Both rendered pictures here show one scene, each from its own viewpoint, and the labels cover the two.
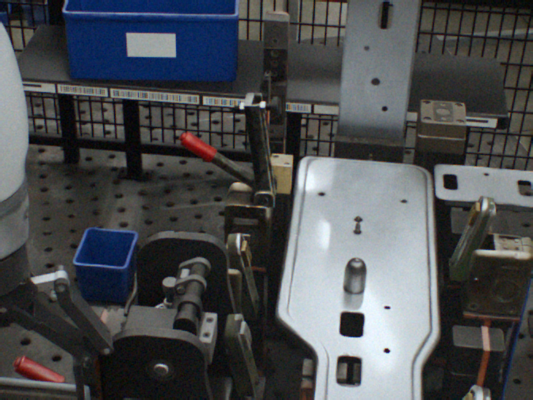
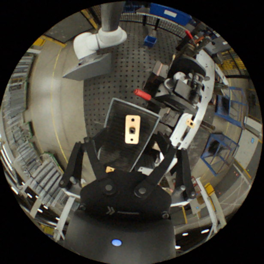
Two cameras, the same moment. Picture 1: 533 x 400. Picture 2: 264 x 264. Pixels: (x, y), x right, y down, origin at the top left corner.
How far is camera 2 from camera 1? 0.93 m
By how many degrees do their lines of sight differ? 76
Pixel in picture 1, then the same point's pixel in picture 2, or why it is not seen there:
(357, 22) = (220, 38)
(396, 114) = (213, 51)
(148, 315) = (183, 86)
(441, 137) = (217, 60)
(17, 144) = not seen: outside the picture
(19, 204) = not seen: outside the picture
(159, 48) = (171, 14)
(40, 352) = (136, 52)
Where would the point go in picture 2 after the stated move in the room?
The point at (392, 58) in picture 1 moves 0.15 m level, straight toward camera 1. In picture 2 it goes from (220, 46) to (222, 55)
